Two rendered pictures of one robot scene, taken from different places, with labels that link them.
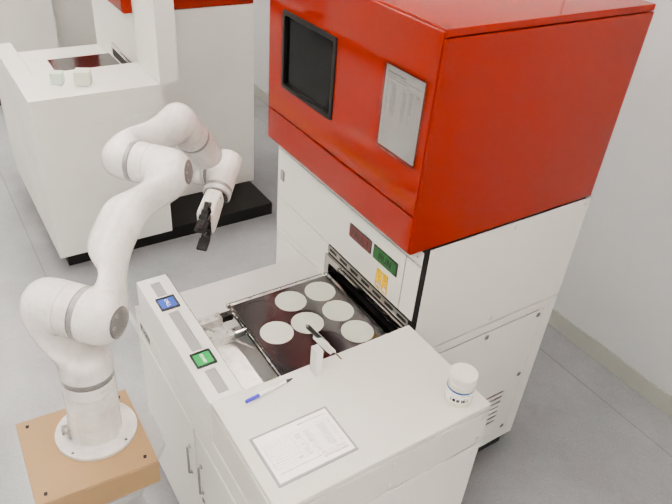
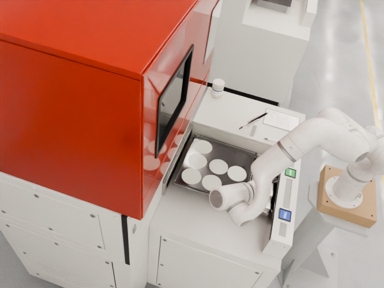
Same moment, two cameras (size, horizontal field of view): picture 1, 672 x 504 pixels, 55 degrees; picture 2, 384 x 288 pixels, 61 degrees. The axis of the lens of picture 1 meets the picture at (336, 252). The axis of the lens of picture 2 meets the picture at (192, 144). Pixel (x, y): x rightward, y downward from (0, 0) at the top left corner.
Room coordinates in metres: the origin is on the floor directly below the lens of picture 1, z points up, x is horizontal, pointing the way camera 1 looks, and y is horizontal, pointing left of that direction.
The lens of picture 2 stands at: (2.34, 0.74, 2.21)
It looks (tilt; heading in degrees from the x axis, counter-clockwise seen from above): 47 degrees down; 226
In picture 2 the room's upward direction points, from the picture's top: 10 degrees clockwise
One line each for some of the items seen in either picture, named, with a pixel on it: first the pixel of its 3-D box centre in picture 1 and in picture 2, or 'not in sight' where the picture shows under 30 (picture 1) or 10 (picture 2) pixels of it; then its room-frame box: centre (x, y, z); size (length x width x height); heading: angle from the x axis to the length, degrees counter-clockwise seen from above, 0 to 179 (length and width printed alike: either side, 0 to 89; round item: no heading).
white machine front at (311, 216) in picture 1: (338, 238); (165, 166); (1.77, -0.01, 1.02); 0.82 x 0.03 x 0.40; 36
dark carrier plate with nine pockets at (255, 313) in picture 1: (308, 321); (216, 167); (1.48, 0.07, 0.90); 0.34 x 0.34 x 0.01; 36
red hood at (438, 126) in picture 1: (436, 78); (92, 55); (1.95, -0.26, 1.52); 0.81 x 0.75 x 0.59; 36
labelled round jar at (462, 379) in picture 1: (460, 385); (217, 88); (1.16, -0.35, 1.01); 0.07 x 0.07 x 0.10
